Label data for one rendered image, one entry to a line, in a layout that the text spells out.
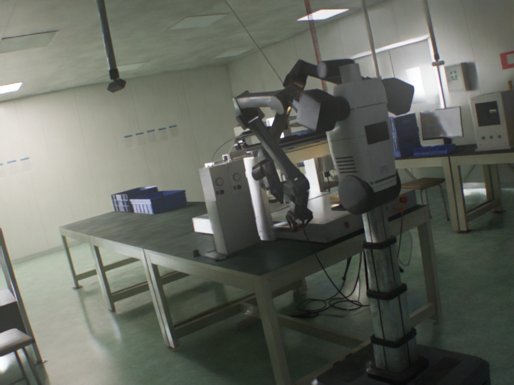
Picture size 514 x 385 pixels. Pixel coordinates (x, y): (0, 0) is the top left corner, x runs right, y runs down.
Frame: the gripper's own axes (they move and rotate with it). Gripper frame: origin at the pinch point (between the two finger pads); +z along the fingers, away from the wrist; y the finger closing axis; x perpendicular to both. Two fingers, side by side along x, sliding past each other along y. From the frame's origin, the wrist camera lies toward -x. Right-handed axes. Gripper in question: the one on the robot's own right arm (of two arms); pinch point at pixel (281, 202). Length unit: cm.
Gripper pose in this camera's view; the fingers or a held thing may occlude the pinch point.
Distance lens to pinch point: 246.9
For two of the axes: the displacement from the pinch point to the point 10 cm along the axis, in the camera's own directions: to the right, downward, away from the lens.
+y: -8.3, 2.5, -4.9
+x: 4.4, -2.3, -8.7
